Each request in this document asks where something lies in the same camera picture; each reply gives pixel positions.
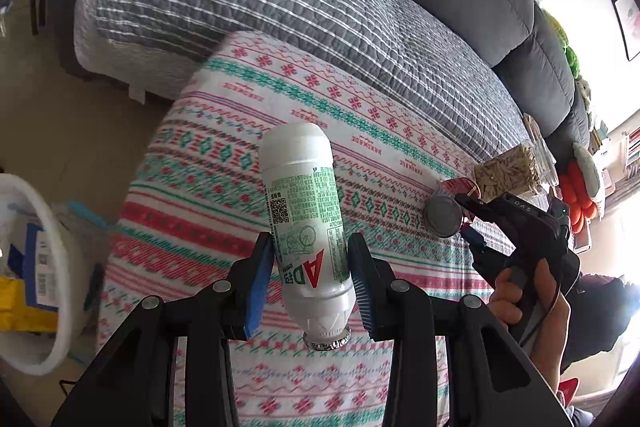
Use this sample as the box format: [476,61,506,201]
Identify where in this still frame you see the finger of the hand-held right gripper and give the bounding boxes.
[456,193,505,222]
[460,224,503,279]

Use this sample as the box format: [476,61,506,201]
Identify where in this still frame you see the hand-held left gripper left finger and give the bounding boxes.
[50,232,274,427]

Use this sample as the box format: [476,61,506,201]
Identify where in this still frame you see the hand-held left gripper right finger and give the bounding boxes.
[347,232,574,427]

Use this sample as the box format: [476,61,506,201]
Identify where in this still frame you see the metal can red label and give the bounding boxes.
[425,177,483,239]

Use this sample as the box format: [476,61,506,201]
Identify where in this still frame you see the white drink bottle green label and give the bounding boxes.
[257,122,357,352]

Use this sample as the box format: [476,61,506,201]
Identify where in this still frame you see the white plastic bin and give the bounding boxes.
[0,173,76,376]

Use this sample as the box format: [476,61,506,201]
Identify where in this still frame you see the person's right forearm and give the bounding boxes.
[520,307,573,403]

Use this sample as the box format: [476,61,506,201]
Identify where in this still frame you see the person's right hand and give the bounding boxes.
[487,259,572,344]

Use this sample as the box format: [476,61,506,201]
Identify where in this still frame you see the clear bag of seeds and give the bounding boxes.
[472,143,543,202]

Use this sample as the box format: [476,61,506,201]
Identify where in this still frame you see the orange plush toy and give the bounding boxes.
[557,159,598,234]

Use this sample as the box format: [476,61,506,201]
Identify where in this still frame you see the red green patterned blanket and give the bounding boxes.
[95,31,521,427]

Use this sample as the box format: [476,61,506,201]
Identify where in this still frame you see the green plush toy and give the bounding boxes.
[542,7,583,78]

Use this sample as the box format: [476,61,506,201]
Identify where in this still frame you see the blue white carton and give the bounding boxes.
[9,223,56,303]

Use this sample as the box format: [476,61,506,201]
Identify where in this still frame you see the framed wall picture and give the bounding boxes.
[611,0,640,62]

